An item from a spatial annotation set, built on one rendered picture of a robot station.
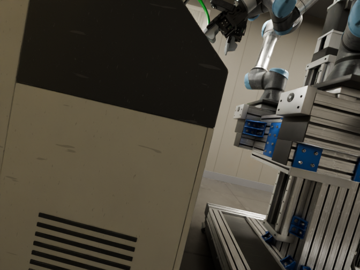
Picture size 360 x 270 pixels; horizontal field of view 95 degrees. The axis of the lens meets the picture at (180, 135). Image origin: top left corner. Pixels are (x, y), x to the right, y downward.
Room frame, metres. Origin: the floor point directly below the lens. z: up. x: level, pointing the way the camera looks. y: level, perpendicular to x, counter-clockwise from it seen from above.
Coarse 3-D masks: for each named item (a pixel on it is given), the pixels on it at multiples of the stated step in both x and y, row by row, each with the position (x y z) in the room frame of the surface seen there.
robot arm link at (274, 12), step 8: (264, 0) 0.69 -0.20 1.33; (272, 0) 0.66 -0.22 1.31; (280, 0) 0.63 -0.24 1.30; (288, 0) 0.62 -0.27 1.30; (296, 0) 0.63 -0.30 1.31; (272, 8) 0.66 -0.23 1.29; (280, 8) 0.64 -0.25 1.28; (288, 8) 0.65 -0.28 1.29; (272, 16) 0.71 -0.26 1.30; (280, 16) 0.66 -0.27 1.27; (288, 16) 0.71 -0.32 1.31
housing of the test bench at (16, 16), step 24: (0, 0) 0.47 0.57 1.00; (24, 0) 0.47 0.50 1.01; (0, 24) 0.47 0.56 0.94; (24, 24) 0.47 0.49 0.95; (0, 48) 0.47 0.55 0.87; (0, 72) 0.47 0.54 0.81; (0, 96) 0.47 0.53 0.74; (0, 120) 0.47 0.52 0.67; (0, 144) 0.47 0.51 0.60; (0, 168) 0.47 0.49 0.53
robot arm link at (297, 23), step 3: (261, 3) 0.91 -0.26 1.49; (261, 6) 0.92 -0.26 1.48; (264, 6) 0.91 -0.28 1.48; (261, 9) 0.93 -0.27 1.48; (264, 9) 0.92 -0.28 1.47; (267, 9) 0.91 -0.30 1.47; (264, 12) 0.94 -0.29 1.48; (300, 18) 1.08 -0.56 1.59; (297, 21) 1.09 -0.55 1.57; (300, 21) 1.09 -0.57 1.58; (294, 24) 1.10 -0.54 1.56; (297, 24) 1.10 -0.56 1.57; (300, 24) 1.12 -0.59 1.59; (294, 27) 1.12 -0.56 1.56; (297, 27) 1.14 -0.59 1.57; (291, 30) 1.15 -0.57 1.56; (294, 30) 1.16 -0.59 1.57; (288, 33) 1.20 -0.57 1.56
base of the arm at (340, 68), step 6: (342, 60) 0.60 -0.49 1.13; (348, 60) 0.58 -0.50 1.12; (354, 60) 0.57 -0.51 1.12; (336, 66) 0.62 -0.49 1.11; (342, 66) 0.59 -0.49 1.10; (348, 66) 0.58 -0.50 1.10; (354, 66) 0.57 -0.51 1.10; (336, 72) 0.60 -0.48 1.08; (342, 72) 0.58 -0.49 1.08; (348, 72) 0.57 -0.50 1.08; (354, 72) 0.56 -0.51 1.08; (330, 78) 0.61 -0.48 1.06
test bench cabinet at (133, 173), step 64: (64, 128) 0.47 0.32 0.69; (128, 128) 0.46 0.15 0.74; (192, 128) 0.45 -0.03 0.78; (0, 192) 0.47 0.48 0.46; (64, 192) 0.46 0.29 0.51; (128, 192) 0.46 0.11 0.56; (192, 192) 0.45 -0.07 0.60; (0, 256) 0.47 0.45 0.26; (64, 256) 0.46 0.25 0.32; (128, 256) 0.46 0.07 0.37
